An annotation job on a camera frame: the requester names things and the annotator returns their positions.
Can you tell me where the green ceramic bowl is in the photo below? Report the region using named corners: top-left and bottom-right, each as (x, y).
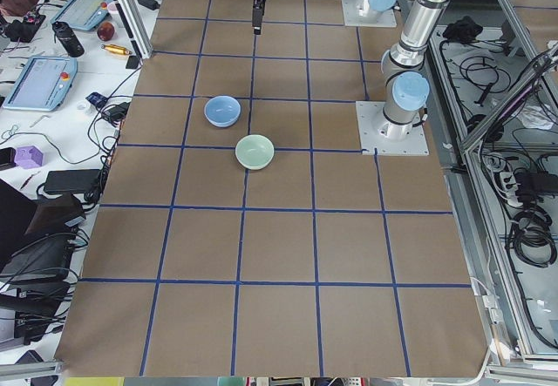
top-left (235, 134), bottom-right (275, 171)

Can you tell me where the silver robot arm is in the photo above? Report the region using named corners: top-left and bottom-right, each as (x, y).
top-left (373, 0), bottom-right (449, 141)

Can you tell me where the blue ceramic bowl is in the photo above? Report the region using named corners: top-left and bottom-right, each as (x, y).
top-left (204, 95), bottom-right (242, 128)

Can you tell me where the black smartphone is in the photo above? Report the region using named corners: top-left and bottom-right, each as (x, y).
top-left (126, 56), bottom-right (140, 70)

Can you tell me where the pink lidded white cup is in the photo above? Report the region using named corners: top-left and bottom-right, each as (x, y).
top-left (106, 2), bottom-right (119, 16)

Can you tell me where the yellow cylindrical tool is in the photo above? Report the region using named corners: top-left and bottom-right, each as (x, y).
top-left (101, 44), bottom-right (133, 56)

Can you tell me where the red apple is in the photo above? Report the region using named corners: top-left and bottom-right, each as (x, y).
top-left (97, 22), bottom-right (115, 42)

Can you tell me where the blue teach pendant far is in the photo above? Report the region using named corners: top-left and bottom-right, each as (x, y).
top-left (51, 0), bottom-right (112, 31)

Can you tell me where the blue teach pendant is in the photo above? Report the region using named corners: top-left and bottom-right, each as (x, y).
top-left (51, 0), bottom-right (112, 31)
top-left (2, 56), bottom-right (78, 112)

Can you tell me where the black water bottle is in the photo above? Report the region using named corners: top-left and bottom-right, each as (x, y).
top-left (52, 21), bottom-right (85, 58)

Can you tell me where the blue teach pendant near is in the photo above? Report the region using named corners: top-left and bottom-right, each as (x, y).
top-left (2, 56), bottom-right (78, 112)

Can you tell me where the black power adapter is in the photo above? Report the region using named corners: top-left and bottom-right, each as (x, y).
top-left (43, 169), bottom-right (100, 195)

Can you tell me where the purple plastic block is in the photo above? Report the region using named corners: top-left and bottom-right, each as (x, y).
top-left (14, 146), bottom-right (44, 169)

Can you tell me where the aluminium frame post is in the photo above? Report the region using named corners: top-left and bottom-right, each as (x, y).
top-left (113, 0), bottom-right (153, 59)

